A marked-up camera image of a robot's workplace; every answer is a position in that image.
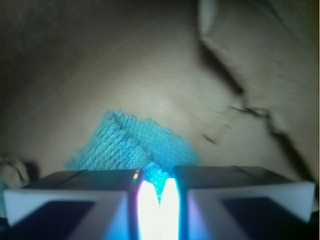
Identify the light blue knitted cloth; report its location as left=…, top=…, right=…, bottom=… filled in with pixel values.
left=66, top=111, right=199, bottom=196

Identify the brown paper bag tray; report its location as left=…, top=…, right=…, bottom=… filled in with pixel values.
left=0, top=0, right=320, bottom=218

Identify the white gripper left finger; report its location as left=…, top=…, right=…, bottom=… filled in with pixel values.
left=2, top=169, right=161, bottom=240

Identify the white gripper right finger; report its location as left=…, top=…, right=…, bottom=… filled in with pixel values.
left=160, top=166, right=316, bottom=240

